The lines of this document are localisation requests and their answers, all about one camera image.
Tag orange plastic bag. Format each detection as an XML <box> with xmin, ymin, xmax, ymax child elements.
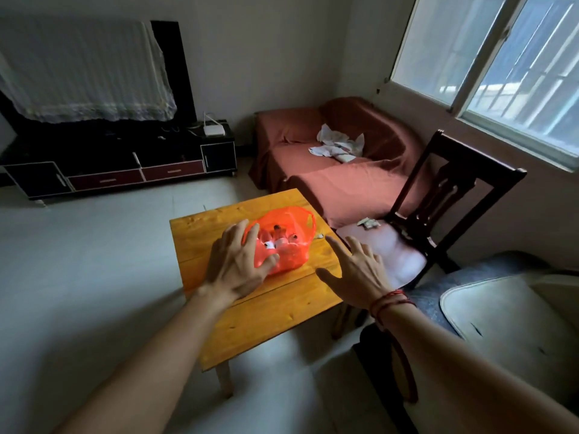
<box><xmin>242</xmin><ymin>206</ymin><xmax>317</xmax><ymax>276</ymax></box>

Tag black television stand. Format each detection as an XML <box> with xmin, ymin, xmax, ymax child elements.
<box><xmin>0</xmin><ymin>121</ymin><xmax>238</xmax><ymax>202</ymax></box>

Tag person's right forearm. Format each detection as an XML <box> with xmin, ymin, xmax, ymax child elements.
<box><xmin>384</xmin><ymin>304</ymin><xmax>579</xmax><ymax>434</ymax></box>

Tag white lace cover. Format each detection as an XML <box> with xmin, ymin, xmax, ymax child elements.
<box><xmin>0</xmin><ymin>17</ymin><xmax>177</xmax><ymax>124</ymax></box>

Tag person's right hand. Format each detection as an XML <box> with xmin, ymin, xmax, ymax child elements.
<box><xmin>315</xmin><ymin>235</ymin><xmax>394</xmax><ymax>312</ymax></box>

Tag dark wooden chair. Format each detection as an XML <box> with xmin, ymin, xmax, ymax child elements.
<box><xmin>337</xmin><ymin>130</ymin><xmax>528</xmax><ymax>290</ymax></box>

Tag white router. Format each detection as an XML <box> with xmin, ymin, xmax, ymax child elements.
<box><xmin>202</xmin><ymin>112</ymin><xmax>226</xmax><ymax>137</ymax></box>

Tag barred living room window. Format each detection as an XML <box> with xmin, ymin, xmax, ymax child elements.
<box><xmin>388</xmin><ymin>0</ymin><xmax>579</xmax><ymax>172</ymax></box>

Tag red string bracelet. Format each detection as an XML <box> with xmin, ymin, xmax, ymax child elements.
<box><xmin>369</xmin><ymin>289</ymin><xmax>417</xmax><ymax>330</ymax></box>

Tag person's left forearm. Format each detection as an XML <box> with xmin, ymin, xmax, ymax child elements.
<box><xmin>52</xmin><ymin>293</ymin><xmax>227</xmax><ymax>434</ymax></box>

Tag black and white massage chair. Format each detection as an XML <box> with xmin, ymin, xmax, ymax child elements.
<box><xmin>352</xmin><ymin>251</ymin><xmax>579</xmax><ymax>434</ymax></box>

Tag black television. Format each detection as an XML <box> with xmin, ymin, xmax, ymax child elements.
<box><xmin>0</xmin><ymin>20</ymin><xmax>198</xmax><ymax>136</ymax></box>

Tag sofa with red cover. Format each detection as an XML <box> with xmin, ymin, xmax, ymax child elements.
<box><xmin>248</xmin><ymin>96</ymin><xmax>431</xmax><ymax>229</ymax></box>

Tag white crumpled clothes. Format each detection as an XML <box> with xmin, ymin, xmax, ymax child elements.
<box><xmin>309</xmin><ymin>124</ymin><xmax>365</xmax><ymax>164</ymax></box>

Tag yellow wooden table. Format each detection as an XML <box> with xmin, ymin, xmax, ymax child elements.
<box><xmin>169</xmin><ymin>188</ymin><xmax>344</xmax><ymax>398</ymax></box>

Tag person's left hand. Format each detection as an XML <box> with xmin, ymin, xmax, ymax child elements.
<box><xmin>198</xmin><ymin>219</ymin><xmax>280</xmax><ymax>308</ymax></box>

